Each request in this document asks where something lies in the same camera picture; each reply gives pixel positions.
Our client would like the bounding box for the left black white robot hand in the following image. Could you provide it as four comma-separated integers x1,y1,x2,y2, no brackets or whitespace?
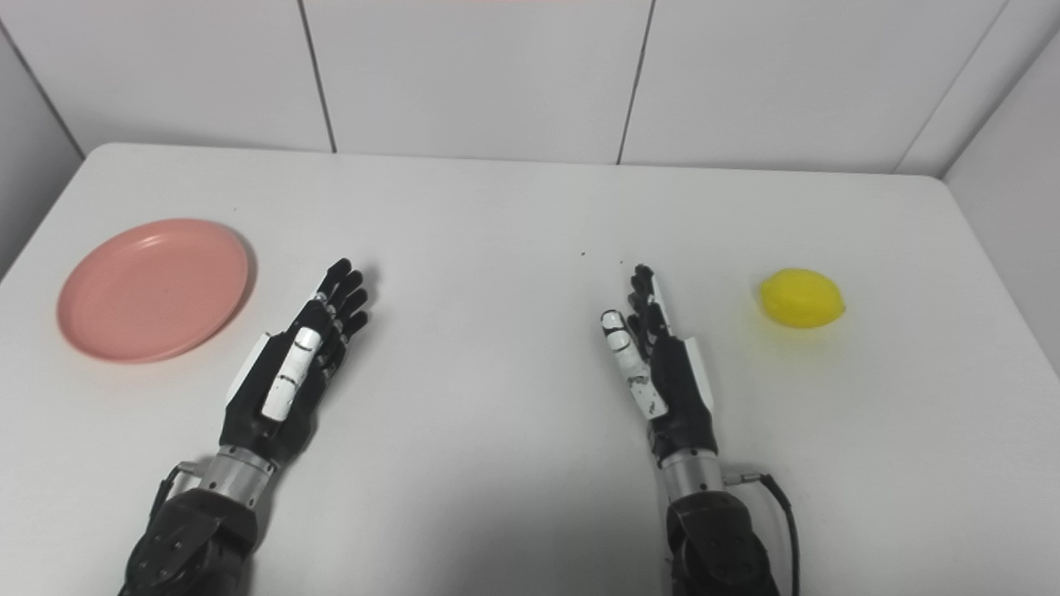
219,258,370,467

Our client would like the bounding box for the yellow lemon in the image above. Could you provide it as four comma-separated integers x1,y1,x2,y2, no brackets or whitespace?
759,267,846,329

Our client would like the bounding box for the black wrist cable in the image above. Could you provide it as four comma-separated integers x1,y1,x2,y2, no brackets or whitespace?
723,469,801,596
149,462,204,521

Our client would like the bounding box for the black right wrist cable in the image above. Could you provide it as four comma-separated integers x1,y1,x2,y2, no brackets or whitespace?
723,469,801,596

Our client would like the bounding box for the pink round plate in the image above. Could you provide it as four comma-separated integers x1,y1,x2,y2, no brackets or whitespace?
56,219,251,364

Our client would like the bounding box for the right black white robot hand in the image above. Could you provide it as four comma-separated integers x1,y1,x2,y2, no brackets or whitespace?
600,263,718,464

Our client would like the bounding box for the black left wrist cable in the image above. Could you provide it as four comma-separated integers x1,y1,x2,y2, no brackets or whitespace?
149,462,204,521

